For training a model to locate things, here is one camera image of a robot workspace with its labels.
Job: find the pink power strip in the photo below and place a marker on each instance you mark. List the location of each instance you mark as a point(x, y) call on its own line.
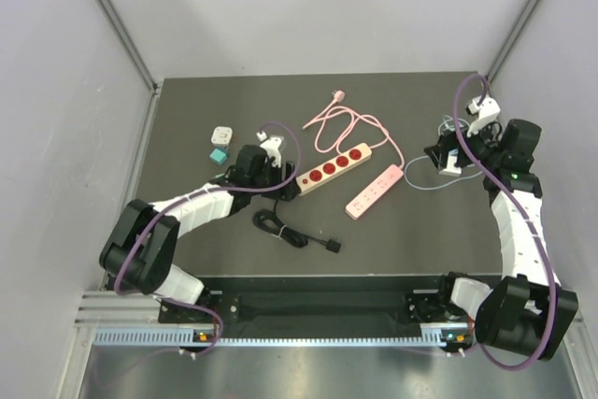
point(374, 191)

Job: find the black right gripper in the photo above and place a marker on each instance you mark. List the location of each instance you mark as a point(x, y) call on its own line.
point(439, 152)

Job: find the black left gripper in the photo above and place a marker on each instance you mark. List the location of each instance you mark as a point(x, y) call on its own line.
point(287, 192)

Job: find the white square plug adapter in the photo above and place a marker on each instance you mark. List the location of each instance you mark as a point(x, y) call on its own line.
point(222, 136)

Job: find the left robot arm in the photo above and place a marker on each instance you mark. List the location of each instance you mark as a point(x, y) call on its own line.
point(139, 252)

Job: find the teal usb charger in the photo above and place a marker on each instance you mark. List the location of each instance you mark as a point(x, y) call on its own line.
point(219, 156)

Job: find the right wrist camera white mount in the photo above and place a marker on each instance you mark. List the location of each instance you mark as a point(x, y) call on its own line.
point(484, 111)

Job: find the slotted grey cable duct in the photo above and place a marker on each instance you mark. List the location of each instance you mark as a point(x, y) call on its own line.
point(434, 335)

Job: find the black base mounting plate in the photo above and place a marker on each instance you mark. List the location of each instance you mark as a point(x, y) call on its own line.
point(333, 306)

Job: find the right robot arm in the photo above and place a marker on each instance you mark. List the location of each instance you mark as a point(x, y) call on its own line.
point(528, 311)

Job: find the beige red power strip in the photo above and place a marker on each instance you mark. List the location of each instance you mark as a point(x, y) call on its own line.
point(341, 164)

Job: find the white usb charger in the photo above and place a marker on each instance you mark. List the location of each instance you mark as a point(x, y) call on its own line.
point(450, 167)

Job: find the pink round wall plug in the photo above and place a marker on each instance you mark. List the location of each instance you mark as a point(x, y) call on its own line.
point(337, 97)

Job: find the aluminium frame rail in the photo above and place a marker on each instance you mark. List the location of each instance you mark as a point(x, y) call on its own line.
point(107, 309)

